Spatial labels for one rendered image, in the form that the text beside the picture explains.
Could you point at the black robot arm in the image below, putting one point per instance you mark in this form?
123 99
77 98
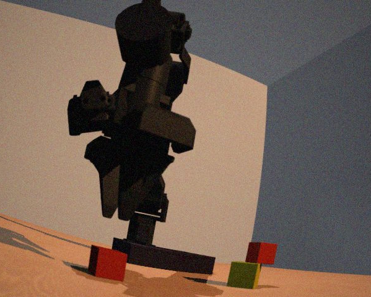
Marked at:
147 33

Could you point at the red cube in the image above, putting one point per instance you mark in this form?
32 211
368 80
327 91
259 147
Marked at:
107 263
261 253

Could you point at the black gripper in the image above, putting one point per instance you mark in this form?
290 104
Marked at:
131 162

